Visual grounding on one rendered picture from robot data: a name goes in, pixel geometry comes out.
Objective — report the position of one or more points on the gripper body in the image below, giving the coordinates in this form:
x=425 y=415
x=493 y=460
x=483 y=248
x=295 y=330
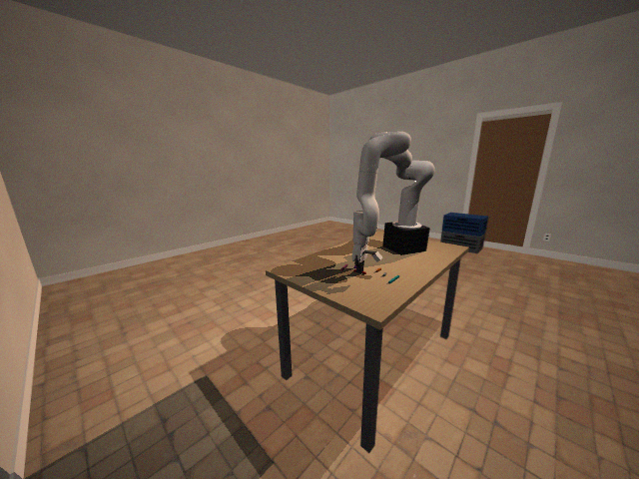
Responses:
x=358 y=249

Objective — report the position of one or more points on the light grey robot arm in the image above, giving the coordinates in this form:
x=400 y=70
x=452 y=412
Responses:
x=395 y=149

